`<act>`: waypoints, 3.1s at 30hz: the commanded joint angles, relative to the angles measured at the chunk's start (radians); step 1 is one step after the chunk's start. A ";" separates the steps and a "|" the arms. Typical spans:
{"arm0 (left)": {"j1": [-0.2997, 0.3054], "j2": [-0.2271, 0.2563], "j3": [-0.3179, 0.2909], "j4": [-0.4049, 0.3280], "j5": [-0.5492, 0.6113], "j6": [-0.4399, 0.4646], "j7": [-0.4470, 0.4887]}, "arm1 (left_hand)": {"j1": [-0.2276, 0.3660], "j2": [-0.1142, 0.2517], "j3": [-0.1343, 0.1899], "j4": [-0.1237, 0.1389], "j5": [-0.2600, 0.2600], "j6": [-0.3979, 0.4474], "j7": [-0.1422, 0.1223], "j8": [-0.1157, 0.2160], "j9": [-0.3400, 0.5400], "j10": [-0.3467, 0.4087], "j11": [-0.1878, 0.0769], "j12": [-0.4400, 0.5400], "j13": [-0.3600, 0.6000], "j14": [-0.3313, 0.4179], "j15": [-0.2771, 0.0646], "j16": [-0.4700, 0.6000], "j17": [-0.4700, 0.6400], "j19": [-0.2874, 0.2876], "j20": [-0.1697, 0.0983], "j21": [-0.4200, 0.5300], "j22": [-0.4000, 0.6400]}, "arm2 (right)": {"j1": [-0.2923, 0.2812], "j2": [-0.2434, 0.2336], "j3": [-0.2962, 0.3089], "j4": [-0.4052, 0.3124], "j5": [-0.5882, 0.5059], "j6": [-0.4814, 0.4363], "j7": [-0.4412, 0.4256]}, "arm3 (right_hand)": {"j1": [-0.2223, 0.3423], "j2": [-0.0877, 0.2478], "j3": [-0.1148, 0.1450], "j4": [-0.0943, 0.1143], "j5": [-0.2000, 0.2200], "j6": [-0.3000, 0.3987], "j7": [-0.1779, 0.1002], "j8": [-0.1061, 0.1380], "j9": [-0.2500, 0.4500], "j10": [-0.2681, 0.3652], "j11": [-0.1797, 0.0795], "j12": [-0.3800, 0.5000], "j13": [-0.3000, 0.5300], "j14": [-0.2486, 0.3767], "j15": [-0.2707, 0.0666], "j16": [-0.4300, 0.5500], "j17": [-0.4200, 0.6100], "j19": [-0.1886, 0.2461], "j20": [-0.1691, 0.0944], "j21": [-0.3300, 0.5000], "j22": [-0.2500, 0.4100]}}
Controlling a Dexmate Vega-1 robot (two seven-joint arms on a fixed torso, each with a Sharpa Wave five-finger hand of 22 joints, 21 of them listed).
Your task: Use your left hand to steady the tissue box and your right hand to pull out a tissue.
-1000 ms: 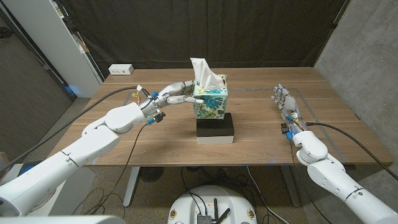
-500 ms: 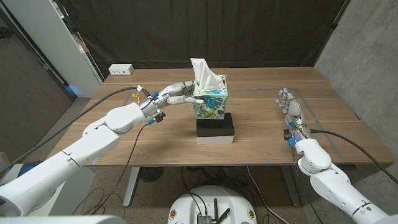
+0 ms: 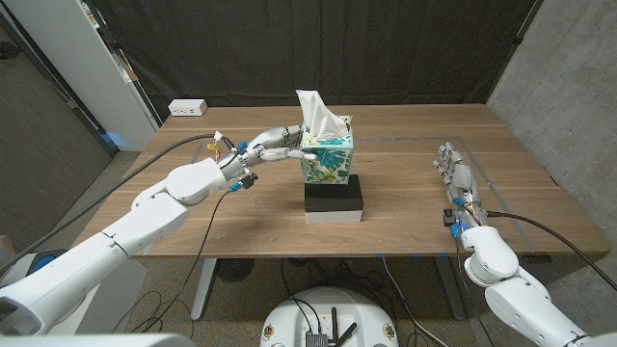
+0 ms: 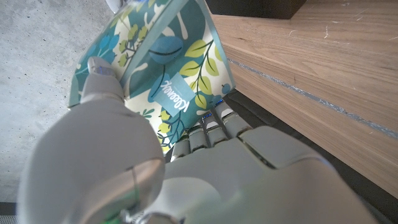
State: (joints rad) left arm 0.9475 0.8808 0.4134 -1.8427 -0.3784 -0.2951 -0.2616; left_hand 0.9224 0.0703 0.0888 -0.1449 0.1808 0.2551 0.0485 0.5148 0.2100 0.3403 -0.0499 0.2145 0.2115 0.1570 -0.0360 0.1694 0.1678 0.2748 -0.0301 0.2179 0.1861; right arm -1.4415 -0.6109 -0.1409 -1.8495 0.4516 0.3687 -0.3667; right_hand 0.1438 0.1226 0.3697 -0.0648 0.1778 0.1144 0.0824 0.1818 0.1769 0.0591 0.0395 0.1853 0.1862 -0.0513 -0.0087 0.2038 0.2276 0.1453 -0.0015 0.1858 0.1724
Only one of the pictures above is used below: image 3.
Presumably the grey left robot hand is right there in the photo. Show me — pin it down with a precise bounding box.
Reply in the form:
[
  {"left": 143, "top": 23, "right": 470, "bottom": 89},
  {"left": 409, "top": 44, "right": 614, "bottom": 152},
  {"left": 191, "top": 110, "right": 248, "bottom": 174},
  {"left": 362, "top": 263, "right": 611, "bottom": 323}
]
[{"left": 219, "top": 124, "right": 318, "bottom": 182}]

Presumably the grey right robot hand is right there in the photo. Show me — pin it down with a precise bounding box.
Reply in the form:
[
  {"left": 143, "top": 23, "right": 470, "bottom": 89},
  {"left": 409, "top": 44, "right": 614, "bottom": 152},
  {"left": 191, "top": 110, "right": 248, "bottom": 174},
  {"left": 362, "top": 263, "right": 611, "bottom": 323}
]
[{"left": 432, "top": 142, "right": 487, "bottom": 233}]

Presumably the white tissue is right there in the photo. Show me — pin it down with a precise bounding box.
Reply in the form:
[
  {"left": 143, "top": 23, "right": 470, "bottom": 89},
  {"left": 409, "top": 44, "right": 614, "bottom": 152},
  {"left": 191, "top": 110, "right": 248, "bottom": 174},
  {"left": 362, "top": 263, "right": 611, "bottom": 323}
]
[{"left": 295, "top": 89, "right": 349, "bottom": 142}]

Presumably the teal floral tissue box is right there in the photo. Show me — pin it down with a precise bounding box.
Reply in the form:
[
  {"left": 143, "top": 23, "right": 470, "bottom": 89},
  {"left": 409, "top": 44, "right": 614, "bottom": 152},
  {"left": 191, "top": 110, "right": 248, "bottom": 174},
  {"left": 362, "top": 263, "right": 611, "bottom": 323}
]
[{"left": 299, "top": 115, "right": 355, "bottom": 185}]

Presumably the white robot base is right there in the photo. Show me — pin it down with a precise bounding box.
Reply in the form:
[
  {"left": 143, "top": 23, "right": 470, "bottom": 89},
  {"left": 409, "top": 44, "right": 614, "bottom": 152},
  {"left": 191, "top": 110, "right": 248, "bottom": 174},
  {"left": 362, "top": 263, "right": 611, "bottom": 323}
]
[{"left": 258, "top": 286, "right": 400, "bottom": 347}]

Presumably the black and white box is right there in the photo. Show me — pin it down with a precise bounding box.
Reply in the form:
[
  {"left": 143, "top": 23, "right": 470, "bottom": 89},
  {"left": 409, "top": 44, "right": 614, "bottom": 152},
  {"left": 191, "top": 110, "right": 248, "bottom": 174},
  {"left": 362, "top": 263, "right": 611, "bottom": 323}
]
[{"left": 304, "top": 173, "right": 364, "bottom": 225}]

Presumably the white power strip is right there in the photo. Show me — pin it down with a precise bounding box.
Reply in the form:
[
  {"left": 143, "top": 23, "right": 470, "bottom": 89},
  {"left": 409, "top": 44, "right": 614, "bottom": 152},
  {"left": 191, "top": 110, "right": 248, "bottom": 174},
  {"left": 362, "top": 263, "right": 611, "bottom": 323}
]
[{"left": 167, "top": 98, "right": 209, "bottom": 118}]

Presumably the black backdrop curtain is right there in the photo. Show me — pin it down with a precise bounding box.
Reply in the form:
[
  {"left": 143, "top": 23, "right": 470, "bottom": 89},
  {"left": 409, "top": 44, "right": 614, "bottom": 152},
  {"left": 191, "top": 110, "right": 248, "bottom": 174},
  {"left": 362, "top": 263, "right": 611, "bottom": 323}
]
[{"left": 94, "top": 0, "right": 539, "bottom": 121}]

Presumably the grey table leg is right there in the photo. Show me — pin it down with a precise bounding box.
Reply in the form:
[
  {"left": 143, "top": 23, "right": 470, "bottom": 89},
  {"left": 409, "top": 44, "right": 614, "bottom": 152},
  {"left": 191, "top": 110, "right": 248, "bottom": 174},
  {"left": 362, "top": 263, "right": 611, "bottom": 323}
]
[{"left": 433, "top": 255, "right": 468, "bottom": 322}]

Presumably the black round fan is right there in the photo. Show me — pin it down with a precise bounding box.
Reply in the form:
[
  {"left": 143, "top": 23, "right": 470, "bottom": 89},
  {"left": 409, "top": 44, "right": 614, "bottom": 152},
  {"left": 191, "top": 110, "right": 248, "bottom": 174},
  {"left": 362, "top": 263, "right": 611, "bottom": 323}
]
[{"left": 215, "top": 257, "right": 255, "bottom": 284}]

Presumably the white table leg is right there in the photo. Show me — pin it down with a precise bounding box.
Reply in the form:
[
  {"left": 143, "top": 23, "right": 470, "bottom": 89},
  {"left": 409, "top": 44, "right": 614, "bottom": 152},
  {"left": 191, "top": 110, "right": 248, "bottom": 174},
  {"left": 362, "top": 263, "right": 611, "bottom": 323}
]
[{"left": 190, "top": 257, "right": 218, "bottom": 323}]

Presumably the white cabinet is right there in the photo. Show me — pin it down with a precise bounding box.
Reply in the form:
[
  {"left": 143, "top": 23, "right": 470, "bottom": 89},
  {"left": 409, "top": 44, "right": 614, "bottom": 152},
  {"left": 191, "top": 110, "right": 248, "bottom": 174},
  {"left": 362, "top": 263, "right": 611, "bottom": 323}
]
[{"left": 2, "top": 0, "right": 163, "bottom": 153}]

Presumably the black antenna device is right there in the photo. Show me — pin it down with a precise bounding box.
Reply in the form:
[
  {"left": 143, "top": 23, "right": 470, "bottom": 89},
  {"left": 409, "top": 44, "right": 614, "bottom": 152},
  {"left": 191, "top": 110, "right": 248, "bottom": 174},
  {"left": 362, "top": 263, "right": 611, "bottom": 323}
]
[{"left": 305, "top": 307, "right": 359, "bottom": 347}]

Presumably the blue and black foot pedal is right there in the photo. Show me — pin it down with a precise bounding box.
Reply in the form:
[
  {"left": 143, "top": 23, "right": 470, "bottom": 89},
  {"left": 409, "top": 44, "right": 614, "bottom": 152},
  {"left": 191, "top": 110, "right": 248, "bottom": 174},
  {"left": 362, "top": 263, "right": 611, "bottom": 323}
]
[{"left": 28, "top": 248, "right": 68, "bottom": 276}]

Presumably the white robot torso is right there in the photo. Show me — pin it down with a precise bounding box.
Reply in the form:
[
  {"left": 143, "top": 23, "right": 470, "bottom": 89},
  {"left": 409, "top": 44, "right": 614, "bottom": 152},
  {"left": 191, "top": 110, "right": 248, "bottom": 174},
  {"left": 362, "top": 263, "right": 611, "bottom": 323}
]
[{"left": 0, "top": 332, "right": 197, "bottom": 347}]

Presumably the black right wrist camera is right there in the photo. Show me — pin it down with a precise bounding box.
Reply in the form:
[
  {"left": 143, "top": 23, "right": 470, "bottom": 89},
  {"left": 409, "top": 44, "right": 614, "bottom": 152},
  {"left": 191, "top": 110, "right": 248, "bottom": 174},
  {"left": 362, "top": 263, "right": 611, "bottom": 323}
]
[{"left": 442, "top": 207, "right": 462, "bottom": 240}]

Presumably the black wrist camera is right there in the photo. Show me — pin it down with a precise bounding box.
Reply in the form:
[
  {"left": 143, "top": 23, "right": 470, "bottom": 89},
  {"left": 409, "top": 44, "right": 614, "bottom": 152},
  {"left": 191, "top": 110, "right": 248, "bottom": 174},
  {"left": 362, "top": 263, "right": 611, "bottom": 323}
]
[
  {"left": 229, "top": 173, "right": 259, "bottom": 194},
  {"left": 442, "top": 207, "right": 462, "bottom": 240}
]

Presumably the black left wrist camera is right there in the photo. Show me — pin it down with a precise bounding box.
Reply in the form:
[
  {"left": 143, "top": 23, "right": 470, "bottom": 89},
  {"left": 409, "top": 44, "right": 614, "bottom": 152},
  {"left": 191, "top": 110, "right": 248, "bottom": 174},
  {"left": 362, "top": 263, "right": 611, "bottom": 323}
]
[{"left": 229, "top": 173, "right": 259, "bottom": 194}]

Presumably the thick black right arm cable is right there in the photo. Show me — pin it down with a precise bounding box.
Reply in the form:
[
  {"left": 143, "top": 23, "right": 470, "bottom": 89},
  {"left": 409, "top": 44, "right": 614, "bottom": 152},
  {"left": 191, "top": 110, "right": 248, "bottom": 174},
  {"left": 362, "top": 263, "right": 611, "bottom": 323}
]
[{"left": 486, "top": 210, "right": 617, "bottom": 291}]

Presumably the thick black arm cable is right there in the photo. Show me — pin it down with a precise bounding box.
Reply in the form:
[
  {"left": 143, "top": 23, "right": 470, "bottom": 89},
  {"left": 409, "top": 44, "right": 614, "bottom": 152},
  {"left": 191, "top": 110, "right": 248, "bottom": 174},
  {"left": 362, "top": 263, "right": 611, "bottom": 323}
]
[
  {"left": 0, "top": 133, "right": 218, "bottom": 274},
  {"left": 486, "top": 210, "right": 617, "bottom": 291}
]

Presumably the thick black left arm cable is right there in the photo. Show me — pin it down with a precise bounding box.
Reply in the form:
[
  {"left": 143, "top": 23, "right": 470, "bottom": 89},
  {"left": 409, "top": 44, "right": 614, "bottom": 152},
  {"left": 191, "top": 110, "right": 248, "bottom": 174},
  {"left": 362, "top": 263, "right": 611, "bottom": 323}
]
[{"left": 0, "top": 133, "right": 218, "bottom": 274}]

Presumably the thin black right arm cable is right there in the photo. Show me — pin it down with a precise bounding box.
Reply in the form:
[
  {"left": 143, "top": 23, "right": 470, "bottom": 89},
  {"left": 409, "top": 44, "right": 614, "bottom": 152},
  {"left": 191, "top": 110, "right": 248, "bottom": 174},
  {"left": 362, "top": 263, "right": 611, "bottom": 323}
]
[{"left": 452, "top": 238, "right": 497, "bottom": 347}]

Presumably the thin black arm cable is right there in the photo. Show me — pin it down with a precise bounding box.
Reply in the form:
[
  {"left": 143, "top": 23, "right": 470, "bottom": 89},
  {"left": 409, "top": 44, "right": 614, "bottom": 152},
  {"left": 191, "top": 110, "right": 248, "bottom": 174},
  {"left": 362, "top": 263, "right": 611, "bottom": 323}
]
[
  {"left": 127, "top": 188, "right": 235, "bottom": 334},
  {"left": 452, "top": 238, "right": 497, "bottom": 347}
]

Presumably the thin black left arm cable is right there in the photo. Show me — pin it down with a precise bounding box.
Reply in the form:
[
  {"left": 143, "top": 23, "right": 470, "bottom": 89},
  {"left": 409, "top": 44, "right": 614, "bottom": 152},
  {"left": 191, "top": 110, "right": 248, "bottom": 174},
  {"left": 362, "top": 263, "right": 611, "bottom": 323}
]
[{"left": 127, "top": 188, "right": 235, "bottom": 334}]

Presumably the white floor cable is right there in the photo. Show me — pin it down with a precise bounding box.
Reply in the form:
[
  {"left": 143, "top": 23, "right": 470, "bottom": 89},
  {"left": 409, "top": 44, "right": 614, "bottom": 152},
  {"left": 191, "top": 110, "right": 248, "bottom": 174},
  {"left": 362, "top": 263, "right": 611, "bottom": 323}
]
[{"left": 381, "top": 255, "right": 449, "bottom": 347}]

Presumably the black floor cable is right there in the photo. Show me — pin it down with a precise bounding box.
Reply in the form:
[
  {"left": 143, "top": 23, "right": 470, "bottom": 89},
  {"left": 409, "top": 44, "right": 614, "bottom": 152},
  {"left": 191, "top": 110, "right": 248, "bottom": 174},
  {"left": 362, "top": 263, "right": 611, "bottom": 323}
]
[{"left": 279, "top": 257, "right": 322, "bottom": 334}]

